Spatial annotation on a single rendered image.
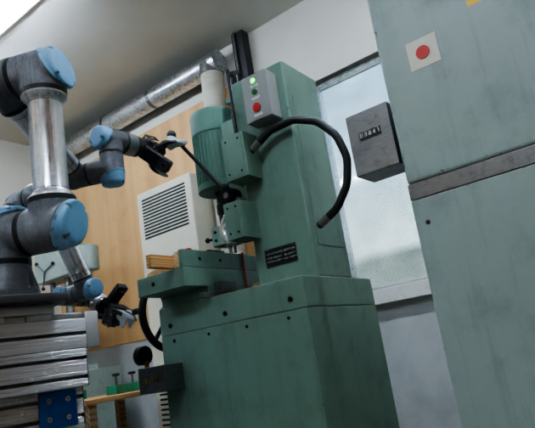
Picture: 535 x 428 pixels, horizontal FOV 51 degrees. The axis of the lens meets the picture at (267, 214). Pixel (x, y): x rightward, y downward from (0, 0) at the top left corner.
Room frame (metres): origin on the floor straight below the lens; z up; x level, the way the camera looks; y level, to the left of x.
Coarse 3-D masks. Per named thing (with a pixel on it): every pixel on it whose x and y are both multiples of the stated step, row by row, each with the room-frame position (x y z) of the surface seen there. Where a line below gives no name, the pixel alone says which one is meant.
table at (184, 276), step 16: (176, 272) 1.72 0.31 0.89; (192, 272) 1.74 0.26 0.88; (208, 272) 1.80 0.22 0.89; (224, 272) 1.87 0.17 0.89; (240, 272) 1.94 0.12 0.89; (256, 272) 2.02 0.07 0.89; (144, 288) 1.80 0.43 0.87; (160, 288) 1.76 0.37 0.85; (176, 288) 1.73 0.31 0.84; (192, 288) 1.79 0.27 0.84
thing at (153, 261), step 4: (148, 256) 1.65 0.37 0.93; (152, 256) 1.65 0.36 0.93; (156, 256) 1.66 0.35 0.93; (160, 256) 1.68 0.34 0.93; (164, 256) 1.69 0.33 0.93; (168, 256) 1.70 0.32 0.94; (172, 256) 1.72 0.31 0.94; (148, 260) 1.65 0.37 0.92; (152, 260) 1.65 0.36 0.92; (156, 260) 1.66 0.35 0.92; (160, 260) 1.68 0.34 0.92; (164, 260) 1.69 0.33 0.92; (168, 260) 1.70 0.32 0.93; (172, 260) 1.72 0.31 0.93; (148, 264) 1.65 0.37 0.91; (152, 264) 1.65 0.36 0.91; (156, 264) 1.66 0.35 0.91; (160, 264) 1.68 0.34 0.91; (164, 264) 1.69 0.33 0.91; (168, 264) 1.70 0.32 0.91; (172, 264) 1.72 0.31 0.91; (152, 268) 1.67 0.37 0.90; (156, 268) 1.68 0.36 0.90; (160, 268) 1.69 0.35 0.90; (164, 268) 1.70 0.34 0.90; (168, 268) 1.71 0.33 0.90; (172, 268) 1.72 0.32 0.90
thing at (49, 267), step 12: (48, 252) 3.96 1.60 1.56; (84, 252) 3.77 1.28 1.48; (96, 252) 3.82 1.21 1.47; (36, 264) 4.03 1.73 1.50; (48, 264) 3.97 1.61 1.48; (60, 264) 3.88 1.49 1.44; (96, 264) 3.81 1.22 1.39; (36, 276) 4.06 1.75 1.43; (48, 276) 3.97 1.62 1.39; (60, 276) 3.89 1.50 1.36; (72, 312) 3.97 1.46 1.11; (96, 372) 3.90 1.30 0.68; (108, 372) 3.97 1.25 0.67; (120, 372) 4.06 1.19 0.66; (96, 384) 3.89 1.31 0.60; (108, 384) 3.97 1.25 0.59; (120, 384) 4.05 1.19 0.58; (96, 396) 3.89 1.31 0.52; (108, 408) 3.96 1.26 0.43; (108, 420) 3.95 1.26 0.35
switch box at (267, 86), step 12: (264, 72) 1.63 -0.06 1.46; (252, 84) 1.66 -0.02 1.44; (264, 84) 1.64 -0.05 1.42; (276, 84) 1.68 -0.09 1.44; (252, 96) 1.66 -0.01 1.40; (264, 96) 1.64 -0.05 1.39; (276, 96) 1.67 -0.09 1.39; (264, 108) 1.64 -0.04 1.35; (276, 108) 1.66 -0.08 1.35; (252, 120) 1.67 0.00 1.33; (264, 120) 1.67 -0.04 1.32; (276, 120) 1.69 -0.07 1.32
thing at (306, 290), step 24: (264, 288) 1.64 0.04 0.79; (288, 288) 1.60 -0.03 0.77; (312, 288) 1.60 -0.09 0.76; (336, 288) 1.72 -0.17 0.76; (360, 288) 1.86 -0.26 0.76; (168, 312) 1.86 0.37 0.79; (192, 312) 1.80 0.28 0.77; (216, 312) 1.75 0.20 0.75; (240, 312) 1.70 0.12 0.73; (264, 312) 1.65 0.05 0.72
